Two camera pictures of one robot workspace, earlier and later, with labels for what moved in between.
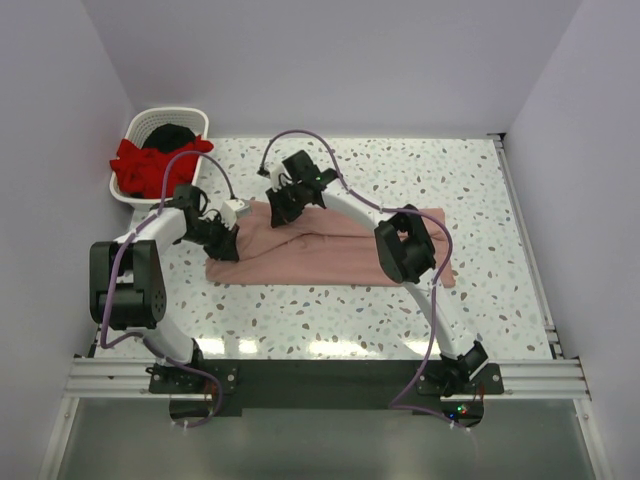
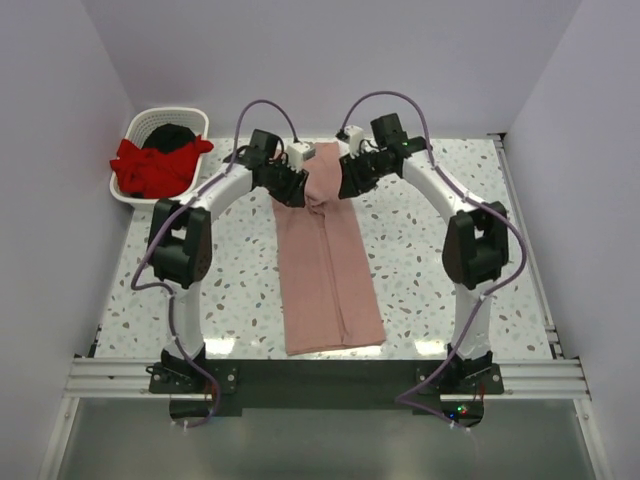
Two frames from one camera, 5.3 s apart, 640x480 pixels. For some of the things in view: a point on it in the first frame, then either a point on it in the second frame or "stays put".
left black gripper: (220, 240) → (292, 185)
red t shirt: (140, 172) stays put
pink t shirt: (322, 248) → (330, 295)
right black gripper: (285, 201) → (353, 177)
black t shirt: (169, 137) stays put
